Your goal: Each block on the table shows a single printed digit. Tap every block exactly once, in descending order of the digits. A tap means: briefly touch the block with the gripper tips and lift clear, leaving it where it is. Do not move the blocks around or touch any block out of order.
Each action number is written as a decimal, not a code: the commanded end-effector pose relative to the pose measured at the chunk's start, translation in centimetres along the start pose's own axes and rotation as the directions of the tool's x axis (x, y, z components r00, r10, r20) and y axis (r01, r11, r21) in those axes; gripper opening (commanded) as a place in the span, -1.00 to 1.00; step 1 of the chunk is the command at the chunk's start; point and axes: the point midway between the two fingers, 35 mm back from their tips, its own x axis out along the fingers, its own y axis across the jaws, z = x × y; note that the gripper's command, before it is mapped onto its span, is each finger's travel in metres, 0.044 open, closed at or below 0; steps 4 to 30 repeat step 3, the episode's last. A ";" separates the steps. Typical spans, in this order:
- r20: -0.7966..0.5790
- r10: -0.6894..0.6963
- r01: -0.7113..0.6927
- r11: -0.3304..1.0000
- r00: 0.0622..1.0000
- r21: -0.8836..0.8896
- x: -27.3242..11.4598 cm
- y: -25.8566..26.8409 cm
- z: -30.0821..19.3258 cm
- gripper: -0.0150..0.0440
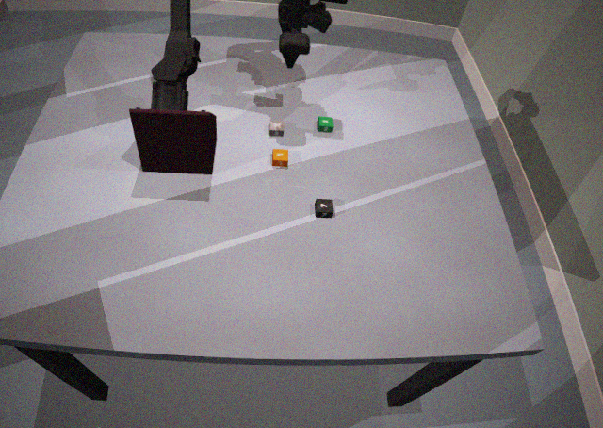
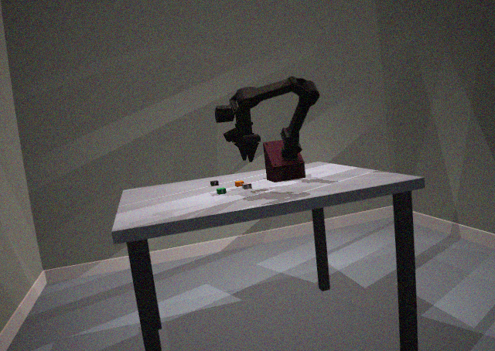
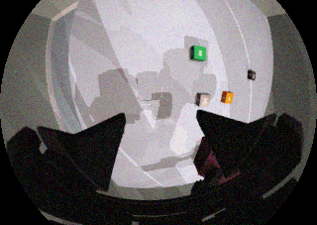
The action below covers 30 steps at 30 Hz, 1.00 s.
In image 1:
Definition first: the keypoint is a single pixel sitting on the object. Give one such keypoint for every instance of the orange block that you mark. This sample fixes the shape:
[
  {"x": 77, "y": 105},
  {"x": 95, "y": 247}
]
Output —
[{"x": 279, "y": 157}]

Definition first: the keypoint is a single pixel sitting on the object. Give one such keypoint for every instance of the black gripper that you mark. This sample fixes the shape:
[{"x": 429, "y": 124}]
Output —
[{"x": 292, "y": 41}]

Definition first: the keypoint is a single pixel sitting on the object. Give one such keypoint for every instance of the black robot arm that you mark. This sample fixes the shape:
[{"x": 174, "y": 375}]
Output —
[{"x": 182, "y": 53}]

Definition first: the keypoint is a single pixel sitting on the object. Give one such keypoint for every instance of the green block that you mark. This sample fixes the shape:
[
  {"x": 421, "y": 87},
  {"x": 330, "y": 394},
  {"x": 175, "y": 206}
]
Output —
[{"x": 325, "y": 124}]

